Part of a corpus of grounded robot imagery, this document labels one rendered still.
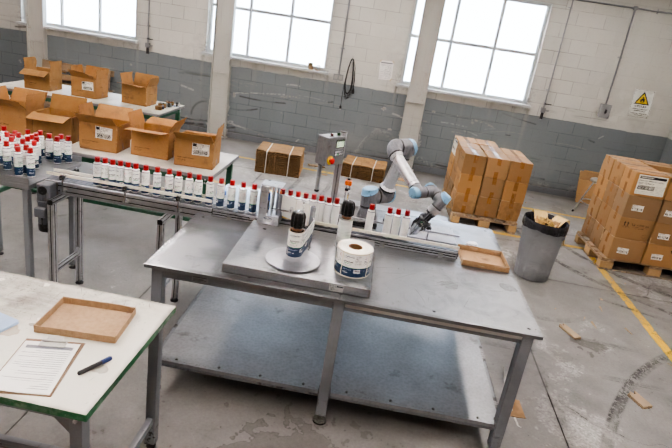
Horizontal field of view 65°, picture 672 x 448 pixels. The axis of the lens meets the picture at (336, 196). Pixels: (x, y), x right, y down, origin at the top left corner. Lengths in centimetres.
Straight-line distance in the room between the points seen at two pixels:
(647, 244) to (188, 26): 720
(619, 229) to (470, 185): 168
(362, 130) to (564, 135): 319
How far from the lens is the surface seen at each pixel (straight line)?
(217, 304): 381
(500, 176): 670
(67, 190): 402
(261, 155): 744
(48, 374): 232
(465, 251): 372
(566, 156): 921
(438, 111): 872
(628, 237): 657
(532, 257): 561
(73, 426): 225
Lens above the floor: 220
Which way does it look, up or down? 18 degrees down
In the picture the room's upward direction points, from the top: 9 degrees clockwise
